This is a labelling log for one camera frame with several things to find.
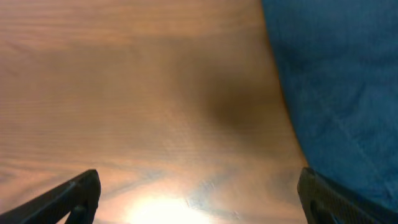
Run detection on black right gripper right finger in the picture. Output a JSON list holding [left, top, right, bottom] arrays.
[[297, 167, 397, 224]]

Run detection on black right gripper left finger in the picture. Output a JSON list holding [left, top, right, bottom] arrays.
[[1, 169, 101, 224]]

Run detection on navy blue shorts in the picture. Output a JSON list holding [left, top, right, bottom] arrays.
[[263, 0, 397, 210]]

